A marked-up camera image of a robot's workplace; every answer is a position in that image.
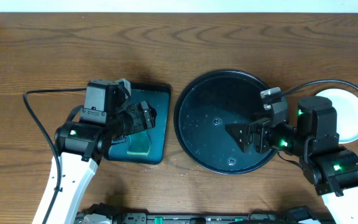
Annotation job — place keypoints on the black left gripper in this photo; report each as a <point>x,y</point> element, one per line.
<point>148,115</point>

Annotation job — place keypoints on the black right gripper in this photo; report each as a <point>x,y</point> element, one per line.
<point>263,126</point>

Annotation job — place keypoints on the green yellow sponge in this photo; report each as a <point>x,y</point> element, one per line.
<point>139,144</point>

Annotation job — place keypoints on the white plate with blue stain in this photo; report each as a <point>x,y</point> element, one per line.
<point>346,106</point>

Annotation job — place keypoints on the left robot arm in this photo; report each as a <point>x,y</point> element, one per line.
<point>77,152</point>

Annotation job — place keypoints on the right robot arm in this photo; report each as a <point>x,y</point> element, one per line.
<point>330,168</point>

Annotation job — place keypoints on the black rectangular water tray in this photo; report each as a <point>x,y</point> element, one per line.
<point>158,96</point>

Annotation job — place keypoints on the round black tray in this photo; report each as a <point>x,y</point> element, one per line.
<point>206,106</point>

